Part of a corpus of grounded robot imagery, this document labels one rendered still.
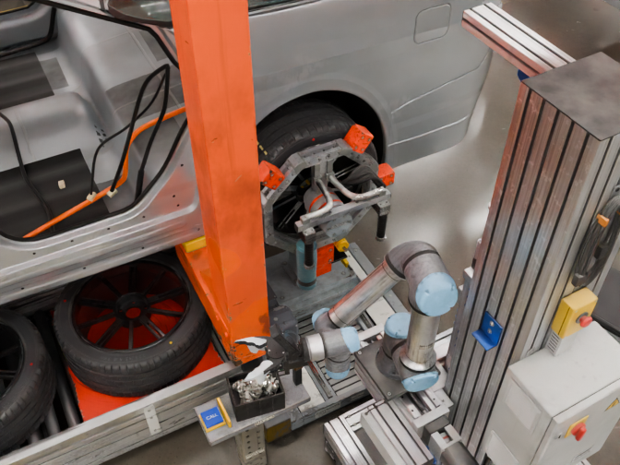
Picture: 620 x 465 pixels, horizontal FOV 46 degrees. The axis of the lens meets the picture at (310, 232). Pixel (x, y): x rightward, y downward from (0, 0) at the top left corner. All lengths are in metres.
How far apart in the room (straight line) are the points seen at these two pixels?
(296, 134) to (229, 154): 0.78
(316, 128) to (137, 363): 1.19
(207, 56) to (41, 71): 2.32
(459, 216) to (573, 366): 2.22
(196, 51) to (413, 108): 1.51
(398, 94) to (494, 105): 2.12
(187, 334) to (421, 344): 1.19
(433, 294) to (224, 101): 0.78
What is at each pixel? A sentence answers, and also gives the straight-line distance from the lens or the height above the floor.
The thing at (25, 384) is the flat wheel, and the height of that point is 0.50.
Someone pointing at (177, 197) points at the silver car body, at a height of 0.98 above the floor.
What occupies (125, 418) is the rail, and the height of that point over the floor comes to 0.37.
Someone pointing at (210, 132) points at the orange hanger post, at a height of 1.70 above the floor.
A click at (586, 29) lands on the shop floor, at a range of 6.25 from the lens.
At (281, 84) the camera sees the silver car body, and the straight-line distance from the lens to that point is 2.78.
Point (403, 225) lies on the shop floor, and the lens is 4.19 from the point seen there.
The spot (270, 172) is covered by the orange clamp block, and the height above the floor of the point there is 1.12.
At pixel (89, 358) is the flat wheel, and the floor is 0.50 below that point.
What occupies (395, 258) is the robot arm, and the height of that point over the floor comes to 1.41.
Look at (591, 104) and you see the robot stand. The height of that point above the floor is 2.03.
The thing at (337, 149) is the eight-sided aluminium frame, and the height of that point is 1.12.
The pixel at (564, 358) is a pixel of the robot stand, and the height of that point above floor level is 1.23.
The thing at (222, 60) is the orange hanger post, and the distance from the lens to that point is 1.97.
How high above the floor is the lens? 2.97
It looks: 46 degrees down
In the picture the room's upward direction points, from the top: straight up
